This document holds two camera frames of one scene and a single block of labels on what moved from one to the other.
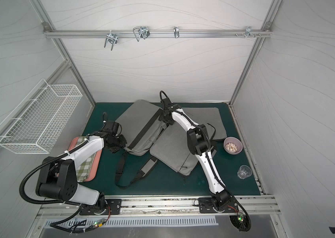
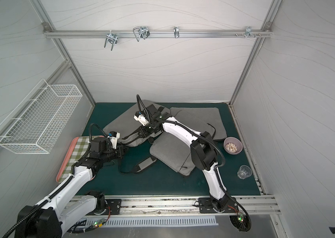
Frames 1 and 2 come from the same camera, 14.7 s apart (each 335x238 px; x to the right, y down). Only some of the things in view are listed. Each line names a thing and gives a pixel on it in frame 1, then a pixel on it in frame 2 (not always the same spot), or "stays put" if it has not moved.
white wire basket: (35, 122) stays put
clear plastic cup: (244, 171) stays put
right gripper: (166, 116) to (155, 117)
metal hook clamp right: (249, 31) stays put
